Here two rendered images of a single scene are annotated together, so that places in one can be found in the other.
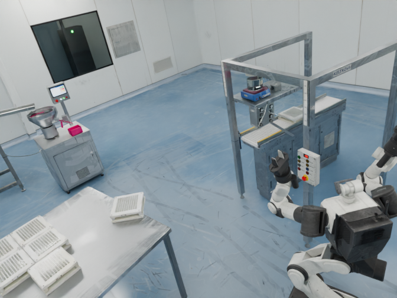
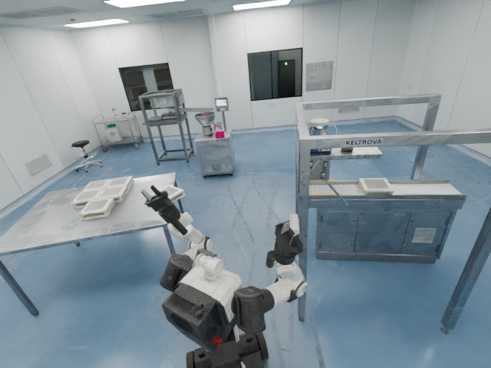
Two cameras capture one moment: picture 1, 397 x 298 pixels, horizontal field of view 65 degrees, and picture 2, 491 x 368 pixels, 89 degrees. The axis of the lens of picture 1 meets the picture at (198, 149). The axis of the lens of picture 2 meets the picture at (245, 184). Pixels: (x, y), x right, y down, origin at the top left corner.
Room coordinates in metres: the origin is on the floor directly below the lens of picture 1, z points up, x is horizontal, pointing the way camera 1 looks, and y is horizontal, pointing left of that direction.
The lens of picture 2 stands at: (0.70, -1.38, 2.09)
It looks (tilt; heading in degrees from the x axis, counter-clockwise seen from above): 28 degrees down; 38
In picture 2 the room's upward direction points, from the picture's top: 6 degrees counter-clockwise
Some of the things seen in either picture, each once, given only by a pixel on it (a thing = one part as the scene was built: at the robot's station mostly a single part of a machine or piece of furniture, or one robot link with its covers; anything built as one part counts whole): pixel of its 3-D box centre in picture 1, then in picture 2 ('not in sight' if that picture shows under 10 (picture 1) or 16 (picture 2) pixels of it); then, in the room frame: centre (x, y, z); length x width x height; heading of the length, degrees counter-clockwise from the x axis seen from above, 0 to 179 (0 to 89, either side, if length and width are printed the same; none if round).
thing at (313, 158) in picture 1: (308, 167); (294, 236); (1.92, -0.80, 0.96); 0.17 x 0.06 x 0.26; 27
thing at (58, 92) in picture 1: (64, 105); (223, 115); (4.24, 1.73, 1.07); 0.23 x 0.10 x 0.62; 124
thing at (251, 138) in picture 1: (296, 119); (377, 193); (3.03, -1.12, 0.79); 1.35 x 0.25 x 0.05; 117
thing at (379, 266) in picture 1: (358, 259); (223, 346); (1.16, -0.78, 0.81); 0.28 x 0.13 x 0.18; 50
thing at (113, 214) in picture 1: (127, 204); (167, 193); (1.99, 0.64, 0.88); 0.25 x 0.24 x 0.02; 179
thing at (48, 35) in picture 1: (75, 47); (275, 75); (6.91, 2.11, 1.43); 1.38 x 0.01 x 1.16; 124
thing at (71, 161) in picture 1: (71, 156); (216, 153); (4.01, 1.82, 0.38); 0.63 x 0.57 x 0.76; 124
